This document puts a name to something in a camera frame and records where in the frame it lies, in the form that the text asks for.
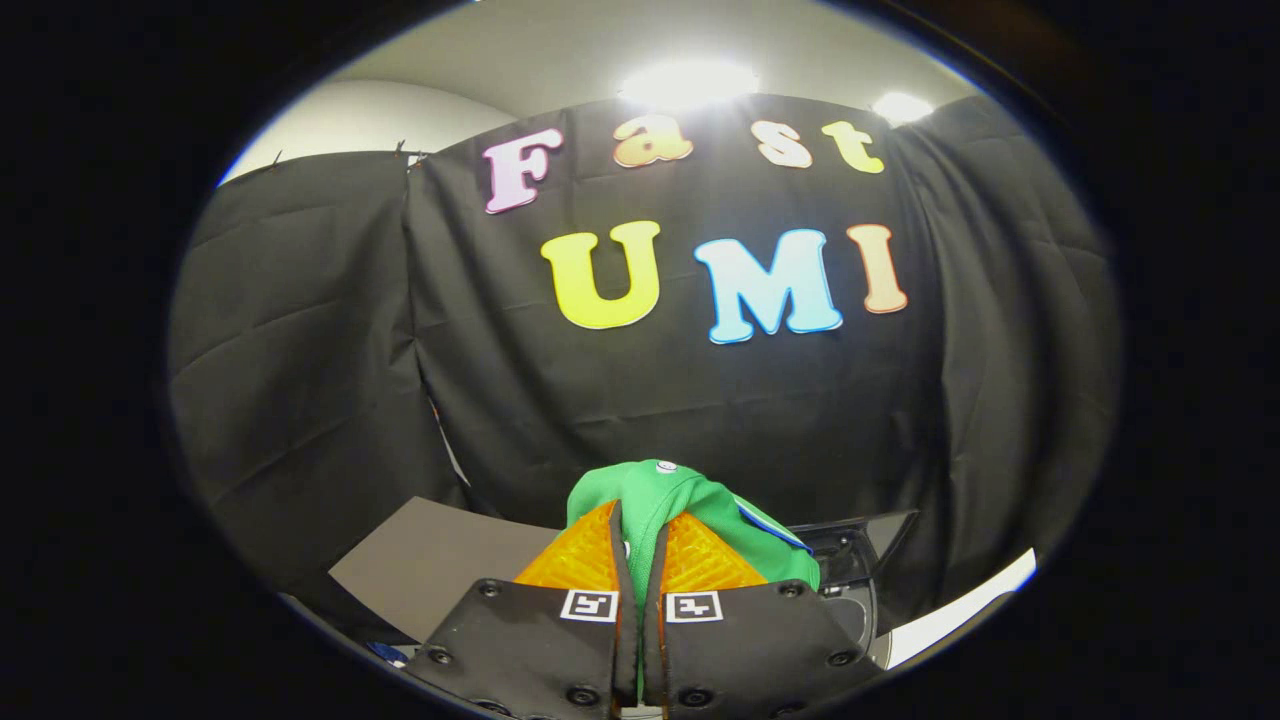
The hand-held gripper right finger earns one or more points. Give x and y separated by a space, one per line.
750 650

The black backdrop cloth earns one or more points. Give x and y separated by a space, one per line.
650 400

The green polo shirt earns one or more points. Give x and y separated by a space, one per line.
670 490

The ceiling light panel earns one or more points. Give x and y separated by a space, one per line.
688 84
902 107

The grey cabinet with dark top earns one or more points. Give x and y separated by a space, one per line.
440 560

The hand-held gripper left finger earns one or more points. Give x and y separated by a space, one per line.
540 650

